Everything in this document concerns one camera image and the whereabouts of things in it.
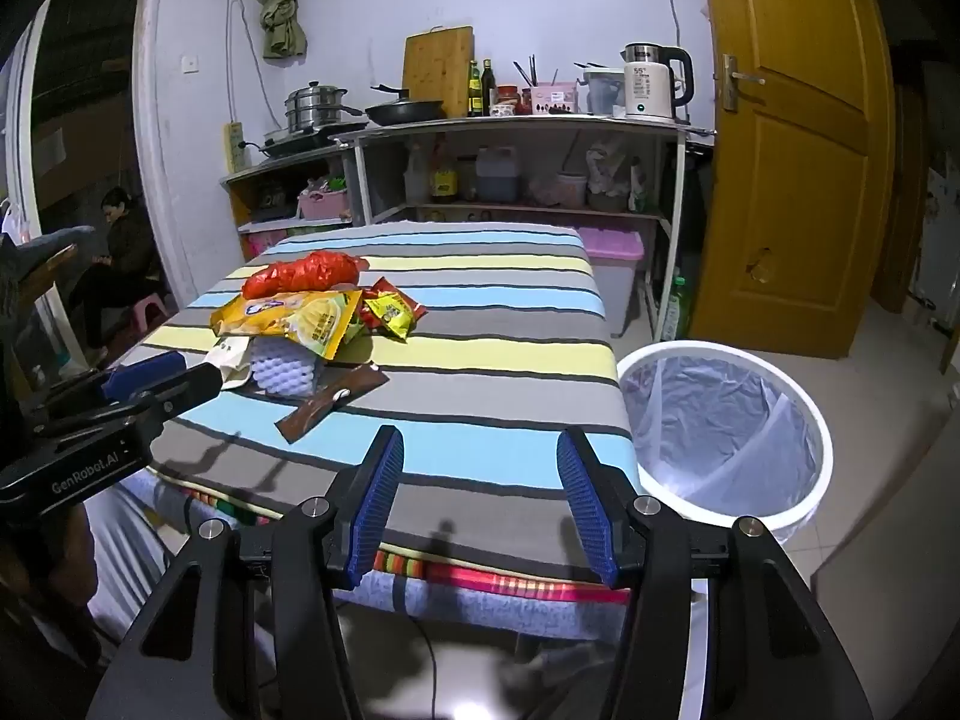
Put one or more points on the small white packet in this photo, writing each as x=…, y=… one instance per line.
x=229, y=356

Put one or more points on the white refrigerator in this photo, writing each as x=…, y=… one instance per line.
x=934, y=255

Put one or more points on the colourful striped mat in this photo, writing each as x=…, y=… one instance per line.
x=480, y=577

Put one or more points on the blue liquid jug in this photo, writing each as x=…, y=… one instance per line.
x=499, y=180

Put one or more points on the white foam fruit net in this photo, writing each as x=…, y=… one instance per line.
x=281, y=375

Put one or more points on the dark chopsticks bundle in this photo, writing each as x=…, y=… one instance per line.
x=534, y=71

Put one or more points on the white shelf unit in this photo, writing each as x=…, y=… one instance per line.
x=525, y=124

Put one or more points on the black frying pan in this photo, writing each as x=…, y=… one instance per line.
x=405, y=112

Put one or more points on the red plastic bag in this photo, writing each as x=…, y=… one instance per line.
x=307, y=274

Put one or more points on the crumpled plastic bags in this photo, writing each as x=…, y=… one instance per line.
x=607, y=172

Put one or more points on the yellow power strip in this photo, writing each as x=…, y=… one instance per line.
x=235, y=150

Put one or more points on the pink plastic stool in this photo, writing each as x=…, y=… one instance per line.
x=146, y=307

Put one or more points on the wooden cutting board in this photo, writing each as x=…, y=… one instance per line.
x=439, y=71

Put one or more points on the green plastic bottle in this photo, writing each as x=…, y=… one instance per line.
x=679, y=311

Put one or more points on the orange snack packet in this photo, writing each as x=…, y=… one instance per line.
x=381, y=289

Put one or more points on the brown wrapper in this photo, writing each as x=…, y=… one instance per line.
x=330, y=401

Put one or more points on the pink plastic container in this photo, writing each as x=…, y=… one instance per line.
x=570, y=189

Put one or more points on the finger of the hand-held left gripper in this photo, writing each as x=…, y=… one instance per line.
x=142, y=375
x=187, y=386

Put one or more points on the pink utensil box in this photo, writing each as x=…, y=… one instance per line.
x=551, y=99

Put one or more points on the striped tablecloth table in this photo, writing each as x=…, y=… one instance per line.
x=487, y=390

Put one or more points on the red jar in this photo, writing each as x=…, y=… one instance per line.
x=508, y=96

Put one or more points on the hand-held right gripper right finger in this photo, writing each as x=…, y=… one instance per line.
x=585, y=502

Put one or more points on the steel steamer pot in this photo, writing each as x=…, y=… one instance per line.
x=315, y=109

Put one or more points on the white trash bin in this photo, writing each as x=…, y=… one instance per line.
x=712, y=349

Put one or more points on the yellow wooden door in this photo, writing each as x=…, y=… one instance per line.
x=795, y=165

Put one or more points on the green white packet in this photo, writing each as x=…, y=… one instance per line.
x=639, y=187

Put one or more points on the small wooden shelf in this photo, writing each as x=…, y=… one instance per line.
x=240, y=202

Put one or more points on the pink basket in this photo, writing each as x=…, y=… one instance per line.
x=322, y=204

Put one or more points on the pink lid storage box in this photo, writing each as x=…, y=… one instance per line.
x=611, y=247

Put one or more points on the white cabinet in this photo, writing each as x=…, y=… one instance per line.
x=900, y=600

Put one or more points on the white electric kettle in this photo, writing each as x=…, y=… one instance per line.
x=649, y=90

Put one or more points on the white wall switch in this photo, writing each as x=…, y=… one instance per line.
x=190, y=64

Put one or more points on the white plastic bottle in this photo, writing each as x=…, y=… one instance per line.
x=415, y=180

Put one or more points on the black induction cooker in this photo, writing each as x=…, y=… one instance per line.
x=300, y=142

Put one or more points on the white water pitcher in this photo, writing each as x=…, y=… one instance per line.
x=602, y=94

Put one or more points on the small red yellow snack packet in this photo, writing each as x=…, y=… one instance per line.
x=391, y=315

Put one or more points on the clear plastic bin liner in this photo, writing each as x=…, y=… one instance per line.
x=712, y=420

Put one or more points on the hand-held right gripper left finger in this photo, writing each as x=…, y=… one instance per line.
x=379, y=495

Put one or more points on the dark glass bottle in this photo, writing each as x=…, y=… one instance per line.
x=488, y=90

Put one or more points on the yellow label oil bottle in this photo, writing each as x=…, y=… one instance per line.
x=443, y=180

